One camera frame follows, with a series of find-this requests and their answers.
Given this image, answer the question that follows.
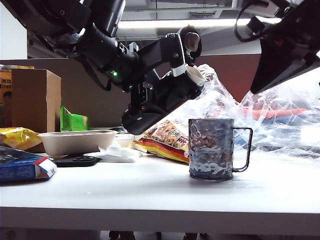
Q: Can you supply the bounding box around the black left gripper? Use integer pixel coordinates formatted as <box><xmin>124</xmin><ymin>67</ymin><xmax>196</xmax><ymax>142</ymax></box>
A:
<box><xmin>136</xmin><ymin>32</ymin><xmax>188</xmax><ymax>81</ymax></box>

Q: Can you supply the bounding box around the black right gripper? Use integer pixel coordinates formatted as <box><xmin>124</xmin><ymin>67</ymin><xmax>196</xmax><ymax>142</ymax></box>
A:
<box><xmin>250</xmin><ymin>14</ymin><xmax>320</xmax><ymax>95</ymax></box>

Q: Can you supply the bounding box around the black thermos with flip lid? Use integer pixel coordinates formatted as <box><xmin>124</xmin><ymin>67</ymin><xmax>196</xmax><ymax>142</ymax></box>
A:
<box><xmin>121</xmin><ymin>25</ymin><xmax>206</xmax><ymax>136</ymax></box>

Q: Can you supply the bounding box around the long ceiling light strip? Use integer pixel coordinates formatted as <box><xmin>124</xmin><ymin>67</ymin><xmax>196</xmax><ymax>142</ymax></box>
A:
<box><xmin>117</xmin><ymin>17</ymin><xmax>283</xmax><ymax>29</ymax></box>

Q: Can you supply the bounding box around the ceiling air vent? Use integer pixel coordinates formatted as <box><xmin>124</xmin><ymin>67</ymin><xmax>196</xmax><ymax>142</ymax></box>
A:
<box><xmin>188</xmin><ymin>12</ymin><xmax>217</xmax><ymax>20</ymax></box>

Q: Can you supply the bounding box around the orange long object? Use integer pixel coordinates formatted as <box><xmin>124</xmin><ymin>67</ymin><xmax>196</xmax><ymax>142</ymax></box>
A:
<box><xmin>241</xmin><ymin>107</ymin><xmax>310</xmax><ymax>120</ymax></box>

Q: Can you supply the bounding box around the clear crumpled plastic bag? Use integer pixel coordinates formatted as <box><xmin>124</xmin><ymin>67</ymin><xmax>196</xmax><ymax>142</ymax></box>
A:
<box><xmin>169</xmin><ymin>63</ymin><xmax>320</xmax><ymax>160</ymax></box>

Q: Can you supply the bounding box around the orange striped cracker bag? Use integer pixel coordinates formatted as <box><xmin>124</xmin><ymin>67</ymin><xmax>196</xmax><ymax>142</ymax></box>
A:
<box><xmin>133</xmin><ymin>119</ymin><xmax>190</xmax><ymax>164</ymax></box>

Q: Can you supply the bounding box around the hammered metal mug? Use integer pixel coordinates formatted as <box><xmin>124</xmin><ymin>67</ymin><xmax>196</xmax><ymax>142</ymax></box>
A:
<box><xmin>188</xmin><ymin>118</ymin><xmax>254</xmax><ymax>181</ymax></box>

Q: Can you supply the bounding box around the small white plastic container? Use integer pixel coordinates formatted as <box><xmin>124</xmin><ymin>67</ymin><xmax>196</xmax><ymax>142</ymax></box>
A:
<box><xmin>116</xmin><ymin>133</ymin><xmax>136</xmax><ymax>148</ymax></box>

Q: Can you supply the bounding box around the brown desk partition panel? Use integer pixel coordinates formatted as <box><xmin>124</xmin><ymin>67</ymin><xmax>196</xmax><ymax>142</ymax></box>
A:
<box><xmin>0</xmin><ymin>53</ymin><xmax>262</xmax><ymax>128</ymax></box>

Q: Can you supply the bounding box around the white crumpled tissue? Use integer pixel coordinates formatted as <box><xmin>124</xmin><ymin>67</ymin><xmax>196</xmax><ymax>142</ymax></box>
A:
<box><xmin>84</xmin><ymin>141</ymin><xmax>143</xmax><ymax>163</ymax></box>

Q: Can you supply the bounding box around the green snack packet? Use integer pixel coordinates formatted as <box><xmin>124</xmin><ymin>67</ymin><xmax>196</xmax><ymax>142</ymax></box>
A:
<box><xmin>59</xmin><ymin>105</ymin><xmax>91</xmax><ymax>132</ymax></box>

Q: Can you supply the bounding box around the beige paper pulp bowl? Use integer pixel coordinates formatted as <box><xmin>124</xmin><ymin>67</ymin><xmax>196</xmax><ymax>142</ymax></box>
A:
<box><xmin>37</xmin><ymin>129</ymin><xmax>119</xmax><ymax>156</ymax></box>

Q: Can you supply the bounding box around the black phone case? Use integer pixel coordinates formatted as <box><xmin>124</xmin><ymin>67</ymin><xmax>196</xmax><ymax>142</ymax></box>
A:
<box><xmin>54</xmin><ymin>154</ymin><xmax>102</xmax><ymax>168</ymax></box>

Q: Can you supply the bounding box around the brown cardboard box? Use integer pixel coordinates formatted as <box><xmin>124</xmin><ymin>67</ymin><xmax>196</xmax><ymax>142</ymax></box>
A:
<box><xmin>11</xmin><ymin>68</ymin><xmax>62</xmax><ymax>134</ymax></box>

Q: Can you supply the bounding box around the yellow printed carton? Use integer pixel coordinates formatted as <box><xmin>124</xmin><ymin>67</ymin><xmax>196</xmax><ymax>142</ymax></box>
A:
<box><xmin>0</xmin><ymin>64</ymin><xmax>35</xmax><ymax>127</ymax></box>

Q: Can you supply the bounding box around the yellow chip bag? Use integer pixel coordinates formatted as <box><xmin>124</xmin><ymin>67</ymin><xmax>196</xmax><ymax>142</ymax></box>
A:
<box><xmin>0</xmin><ymin>126</ymin><xmax>43</xmax><ymax>151</ymax></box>

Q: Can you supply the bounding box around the blue cardboard box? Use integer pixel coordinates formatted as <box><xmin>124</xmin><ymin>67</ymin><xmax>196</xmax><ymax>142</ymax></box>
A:
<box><xmin>0</xmin><ymin>145</ymin><xmax>58</xmax><ymax>184</ymax></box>

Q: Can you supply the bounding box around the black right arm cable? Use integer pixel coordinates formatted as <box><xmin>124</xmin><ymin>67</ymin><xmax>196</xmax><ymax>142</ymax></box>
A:
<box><xmin>234</xmin><ymin>0</ymin><xmax>263</xmax><ymax>43</ymax></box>

